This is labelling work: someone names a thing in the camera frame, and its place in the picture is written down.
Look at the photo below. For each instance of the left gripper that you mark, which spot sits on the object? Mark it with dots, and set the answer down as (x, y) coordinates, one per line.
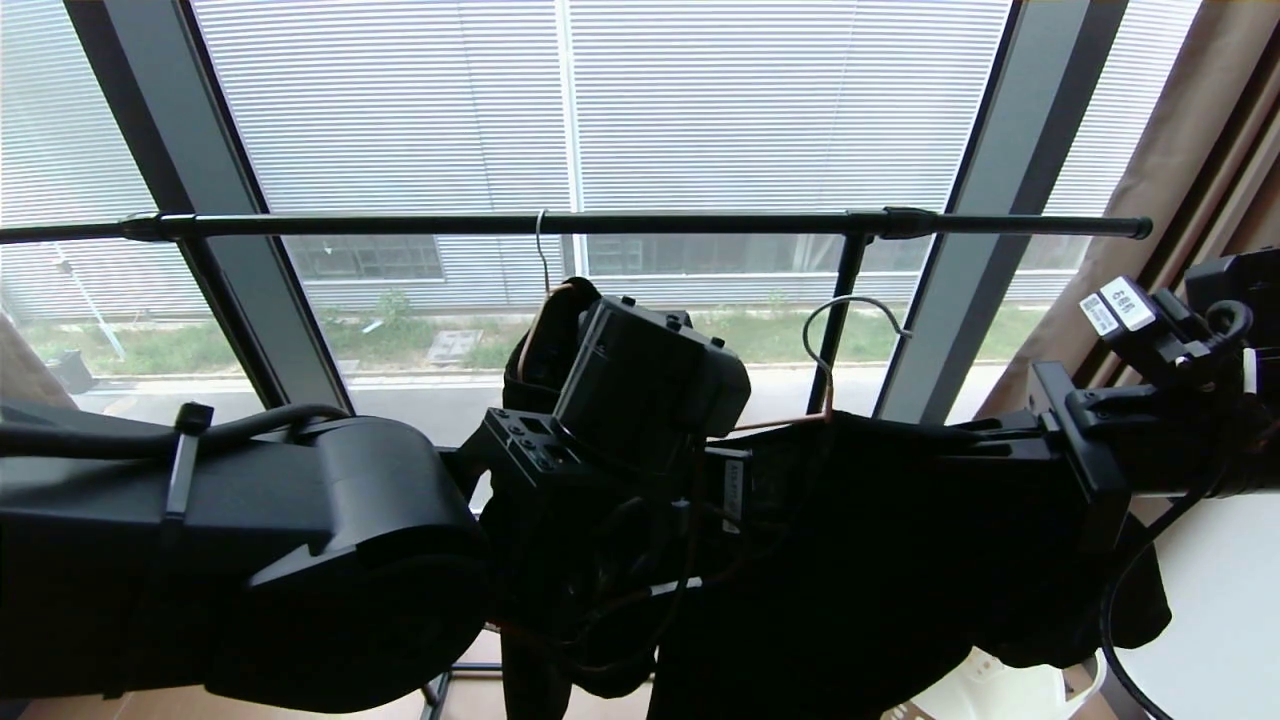
(640, 540)

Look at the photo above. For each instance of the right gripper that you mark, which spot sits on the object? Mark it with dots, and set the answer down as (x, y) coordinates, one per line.
(1130, 440)

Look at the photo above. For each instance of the pink clothes hanger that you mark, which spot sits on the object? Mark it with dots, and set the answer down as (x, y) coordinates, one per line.
(815, 320)
(543, 260)

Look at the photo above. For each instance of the black knitted garment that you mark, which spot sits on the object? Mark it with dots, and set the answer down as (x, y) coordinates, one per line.
(545, 350)

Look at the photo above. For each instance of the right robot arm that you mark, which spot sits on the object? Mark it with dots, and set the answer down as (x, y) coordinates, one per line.
(1250, 380)

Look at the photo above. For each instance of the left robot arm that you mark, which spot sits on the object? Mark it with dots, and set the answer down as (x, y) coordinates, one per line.
(250, 560)

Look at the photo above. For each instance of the white laundry basket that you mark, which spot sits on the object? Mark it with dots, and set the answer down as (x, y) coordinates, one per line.
(990, 690)

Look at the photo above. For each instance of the black clothes rack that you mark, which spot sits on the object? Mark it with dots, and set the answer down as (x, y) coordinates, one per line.
(600, 223)

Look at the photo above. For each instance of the beige curtain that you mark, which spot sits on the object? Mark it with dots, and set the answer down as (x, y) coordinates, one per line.
(1180, 150)
(25, 370)

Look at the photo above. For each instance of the window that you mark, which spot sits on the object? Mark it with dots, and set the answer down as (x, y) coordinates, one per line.
(700, 100)

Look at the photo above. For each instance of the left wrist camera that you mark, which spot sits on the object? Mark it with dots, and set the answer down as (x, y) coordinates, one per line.
(725, 385)

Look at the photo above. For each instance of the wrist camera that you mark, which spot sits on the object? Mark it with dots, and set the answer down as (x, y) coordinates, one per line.
(1150, 320)
(725, 385)

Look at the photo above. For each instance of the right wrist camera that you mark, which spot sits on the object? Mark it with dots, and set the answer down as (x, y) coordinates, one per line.
(1150, 320)

